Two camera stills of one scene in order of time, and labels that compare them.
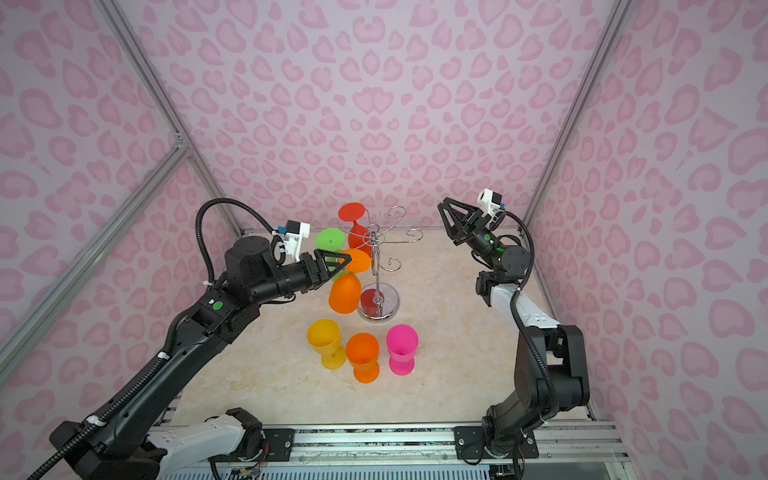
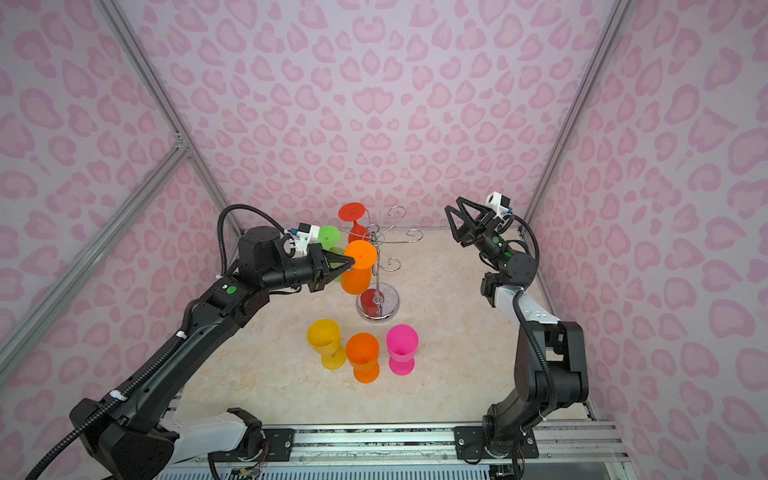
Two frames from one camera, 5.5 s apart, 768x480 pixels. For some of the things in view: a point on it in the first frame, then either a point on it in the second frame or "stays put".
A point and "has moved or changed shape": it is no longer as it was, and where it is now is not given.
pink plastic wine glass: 402,343 stays put
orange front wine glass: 345,288 has moved or changed shape
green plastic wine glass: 330,239 stays put
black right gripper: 461,225 stays put
